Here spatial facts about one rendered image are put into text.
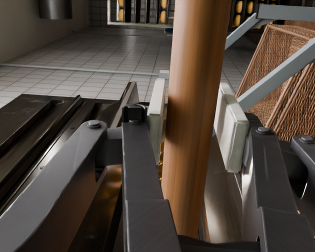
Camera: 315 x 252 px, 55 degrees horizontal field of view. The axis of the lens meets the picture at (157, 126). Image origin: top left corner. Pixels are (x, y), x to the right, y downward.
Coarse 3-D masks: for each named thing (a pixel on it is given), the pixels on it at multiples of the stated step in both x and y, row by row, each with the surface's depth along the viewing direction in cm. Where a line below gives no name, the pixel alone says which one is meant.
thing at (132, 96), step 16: (128, 96) 145; (112, 176) 102; (96, 192) 84; (112, 192) 100; (96, 208) 82; (112, 208) 98; (80, 224) 70; (96, 224) 81; (80, 240) 69; (96, 240) 80
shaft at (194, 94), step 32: (192, 0) 15; (224, 0) 15; (192, 32) 16; (224, 32) 16; (192, 64) 16; (192, 96) 17; (192, 128) 18; (192, 160) 19; (192, 192) 20; (192, 224) 21
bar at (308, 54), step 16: (256, 16) 93; (272, 16) 93; (288, 16) 93; (304, 16) 93; (240, 32) 97; (304, 48) 52; (288, 64) 53; (304, 64) 53; (272, 80) 54; (240, 96) 57; (256, 96) 56; (208, 240) 35
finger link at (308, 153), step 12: (300, 144) 13; (312, 144) 13; (300, 156) 13; (312, 156) 12; (312, 168) 12; (312, 180) 12; (300, 192) 13; (312, 192) 12; (300, 204) 13; (312, 204) 12; (312, 216) 12; (312, 228) 12
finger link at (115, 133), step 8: (112, 128) 15; (120, 128) 15; (112, 136) 14; (120, 136) 14; (104, 144) 14; (112, 144) 14; (120, 144) 14; (96, 152) 14; (104, 152) 14; (112, 152) 14; (120, 152) 14; (96, 160) 14; (104, 160) 14; (112, 160) 14; (120, 160) 15
